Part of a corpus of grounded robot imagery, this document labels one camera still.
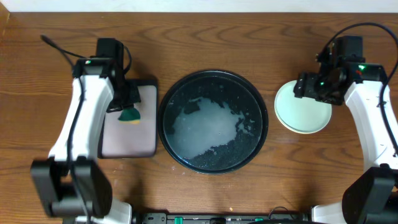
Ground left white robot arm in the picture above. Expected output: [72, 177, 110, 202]
[30, 57, 141, 223]

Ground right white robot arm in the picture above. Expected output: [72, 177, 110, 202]
[294, 62, 397, 223]

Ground mint green plate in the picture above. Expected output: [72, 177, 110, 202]
[274, 81, 332, 134]

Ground black rectangular soap tray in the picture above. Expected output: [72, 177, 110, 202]
[98, 79, 158, 159]

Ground round black tray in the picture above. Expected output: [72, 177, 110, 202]
[157, 70, 269, 174]

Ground black rail with green clips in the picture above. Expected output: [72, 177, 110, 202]
[137, 207, 312, 224]

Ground green yellow sponge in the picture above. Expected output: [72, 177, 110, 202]
[118, 108, 141, 124]

